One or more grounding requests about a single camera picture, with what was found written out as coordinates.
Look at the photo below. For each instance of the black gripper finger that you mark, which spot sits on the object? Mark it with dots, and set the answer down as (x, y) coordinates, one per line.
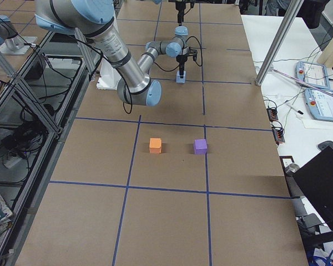
(180, 17)
(181, 69)

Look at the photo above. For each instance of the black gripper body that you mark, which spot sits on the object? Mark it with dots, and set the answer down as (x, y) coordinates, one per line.
(181, 59)
(179, 11)

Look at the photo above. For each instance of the light blue foam block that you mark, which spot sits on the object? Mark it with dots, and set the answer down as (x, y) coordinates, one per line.
(180, 77)

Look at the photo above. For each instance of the orange foam block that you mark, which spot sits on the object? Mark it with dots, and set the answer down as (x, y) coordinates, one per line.
(155, 145)

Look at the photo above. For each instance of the purple foam block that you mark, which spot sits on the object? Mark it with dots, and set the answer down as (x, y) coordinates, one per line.
(200, 146)

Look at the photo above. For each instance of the orange connector box upper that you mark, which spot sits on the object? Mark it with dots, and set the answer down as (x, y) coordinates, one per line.
(272, 114)

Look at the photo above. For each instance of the orange connector box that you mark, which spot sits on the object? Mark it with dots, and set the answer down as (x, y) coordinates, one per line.
(278, 133)
(272, 114)

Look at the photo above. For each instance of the long metal rod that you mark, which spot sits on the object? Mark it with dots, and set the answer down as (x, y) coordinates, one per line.
(301, 82)

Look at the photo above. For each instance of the orange connector box lower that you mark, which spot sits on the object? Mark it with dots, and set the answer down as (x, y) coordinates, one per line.
(278, 133)

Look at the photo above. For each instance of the black marker pen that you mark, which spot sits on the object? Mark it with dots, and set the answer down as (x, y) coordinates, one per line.
(290, 105)

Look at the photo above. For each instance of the upper teach pendant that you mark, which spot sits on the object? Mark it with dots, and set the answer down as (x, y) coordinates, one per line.
(312, 73)

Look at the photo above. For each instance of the teach pendant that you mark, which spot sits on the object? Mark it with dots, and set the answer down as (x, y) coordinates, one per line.
(312, 73)
(319, 104)

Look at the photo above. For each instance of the lower teach pendant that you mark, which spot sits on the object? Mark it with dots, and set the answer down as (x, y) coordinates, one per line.
(319, 104)

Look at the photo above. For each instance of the black monitor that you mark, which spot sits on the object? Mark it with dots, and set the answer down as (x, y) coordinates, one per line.
(315, 180)

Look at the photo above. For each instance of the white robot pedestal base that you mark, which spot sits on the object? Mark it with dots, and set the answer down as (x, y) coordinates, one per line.
(109, 77)

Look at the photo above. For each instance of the aluminium frame post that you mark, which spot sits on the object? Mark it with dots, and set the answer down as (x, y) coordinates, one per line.
(280, 35)

